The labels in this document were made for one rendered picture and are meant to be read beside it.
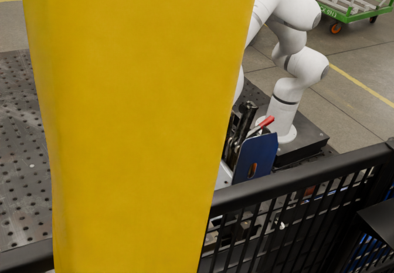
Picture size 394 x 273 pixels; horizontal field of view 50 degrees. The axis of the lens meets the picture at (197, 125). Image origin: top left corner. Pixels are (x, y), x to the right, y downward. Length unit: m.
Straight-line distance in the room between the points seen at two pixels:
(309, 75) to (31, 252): 1.39
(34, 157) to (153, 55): 1.66
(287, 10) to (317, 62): 0.43
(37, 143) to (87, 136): 1.70
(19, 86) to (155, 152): 2.08
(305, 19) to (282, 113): 0.59
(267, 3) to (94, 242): 1.02
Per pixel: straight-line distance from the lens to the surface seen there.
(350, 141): 3.53
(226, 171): 1.36
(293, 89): 1.75
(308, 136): 1.98
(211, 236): 1.10
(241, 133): 1.33
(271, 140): 1.00
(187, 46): 0.20
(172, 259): 0.32
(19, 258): 0.45
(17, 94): 2.23
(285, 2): 1.29
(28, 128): 2.02
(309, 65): 1.69
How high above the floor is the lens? 1.90
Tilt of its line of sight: 36 degrees down
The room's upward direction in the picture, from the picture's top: 9 degrees clockwise
